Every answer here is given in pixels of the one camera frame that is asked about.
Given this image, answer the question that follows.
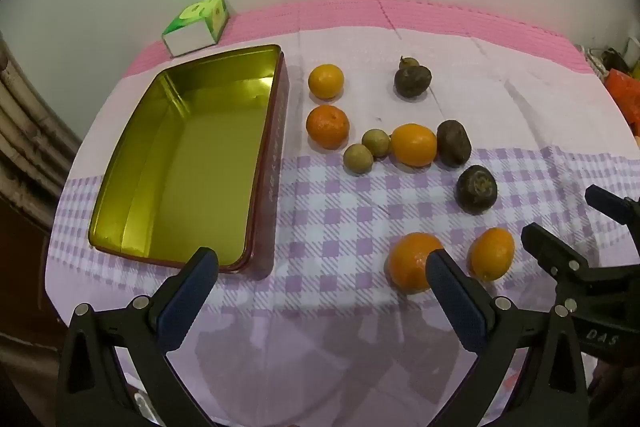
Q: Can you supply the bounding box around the yellowish round orange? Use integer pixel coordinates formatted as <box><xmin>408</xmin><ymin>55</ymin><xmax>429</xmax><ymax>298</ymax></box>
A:
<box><xmin>307</xmin><ymin>63</ymin><xmax>346</xmax><ymax>100</ymax></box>

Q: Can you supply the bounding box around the pink purple checkered tablecloth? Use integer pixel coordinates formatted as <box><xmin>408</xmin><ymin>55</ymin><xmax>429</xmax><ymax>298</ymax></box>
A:
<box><xmin>44</xmin><ymin>0</ymin><xmax>640</xmax><ymax>427</ymax></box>

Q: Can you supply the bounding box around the dark passion fruit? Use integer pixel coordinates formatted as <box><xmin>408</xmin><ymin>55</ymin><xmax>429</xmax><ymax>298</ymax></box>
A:
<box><xmin>436</xmin><ymin>119</ymin><xmax>472</xmax><ymax>168</ymax></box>
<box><xmin>394</xmin><ymin>65</ymin><xmax>433</xmax><ymax>99</ymax></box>
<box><xmin>454</xmin><ymin>164</ymin><xmax>498</xmax><ymax>215</ymax></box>

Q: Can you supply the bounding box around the gold rectangular tin box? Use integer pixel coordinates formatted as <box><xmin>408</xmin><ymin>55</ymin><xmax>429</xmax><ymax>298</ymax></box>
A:
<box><xmin>87</xmin><ymin>44</ymin><xmax>291</xmax><ymax>280</ymax></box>

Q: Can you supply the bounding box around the green white tissue box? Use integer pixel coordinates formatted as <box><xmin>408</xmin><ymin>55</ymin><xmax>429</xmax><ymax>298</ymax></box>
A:
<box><xmin>161</xmin><ymin>0</ymin><xmax>231</xmax><ymax>58</ymax></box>

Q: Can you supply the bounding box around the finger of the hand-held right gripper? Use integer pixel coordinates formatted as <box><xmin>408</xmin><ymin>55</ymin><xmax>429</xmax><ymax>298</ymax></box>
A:
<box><xmin>521</xmin><ymin>223</ymin><xmax>640</xmax><ymax>304</ymax></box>
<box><xmin>585</xmin><ymin>185</ymin><xmax>640</xmax><ymax>229</ymax></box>

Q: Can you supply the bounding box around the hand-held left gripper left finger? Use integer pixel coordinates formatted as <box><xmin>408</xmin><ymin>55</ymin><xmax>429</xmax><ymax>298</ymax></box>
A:
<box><xmin>56</xmin><ymin>247</ymin><xmax>221</xmax><ymax>427</ymax></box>

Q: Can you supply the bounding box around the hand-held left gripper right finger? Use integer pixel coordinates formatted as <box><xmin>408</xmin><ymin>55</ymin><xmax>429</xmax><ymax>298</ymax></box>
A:
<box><xmin>425</xmin><ymin>248</ymin><xmax>592</xmax><ymax>427</ymax></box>

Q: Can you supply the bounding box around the beige patterned curtain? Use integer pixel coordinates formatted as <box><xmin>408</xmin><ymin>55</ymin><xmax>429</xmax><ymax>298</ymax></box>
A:
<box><xmin>0</xmin><ymin>42</ymin><xmax>83</xmax><ymax>228</ymax></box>

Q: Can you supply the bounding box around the deep orange mandarin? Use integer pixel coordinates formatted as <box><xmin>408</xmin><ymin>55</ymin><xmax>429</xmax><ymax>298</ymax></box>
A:
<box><xmin>305</xmin><ymin>104</ymin><xmax>350</xmax><ymax>151</ymax></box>

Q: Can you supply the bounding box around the orange plastic bag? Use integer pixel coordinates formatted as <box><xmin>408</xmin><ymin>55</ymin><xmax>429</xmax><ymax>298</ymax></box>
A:
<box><xmin>605</xmin><ymin>69</ymin><xmax>640</xmax><ymax>128</ymax></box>

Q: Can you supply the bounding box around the brown wooden door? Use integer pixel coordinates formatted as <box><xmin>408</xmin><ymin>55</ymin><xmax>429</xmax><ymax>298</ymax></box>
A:
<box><xmin>0</xmin><ymin>177</ymin><xmax>66</xmax><ymax>338</ymax></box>

